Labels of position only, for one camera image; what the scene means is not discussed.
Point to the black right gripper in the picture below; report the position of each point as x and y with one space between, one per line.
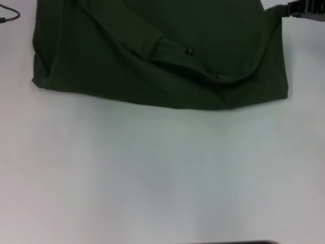
314 10

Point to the dark green FREE T-shirt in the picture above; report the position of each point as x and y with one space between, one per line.
165 76

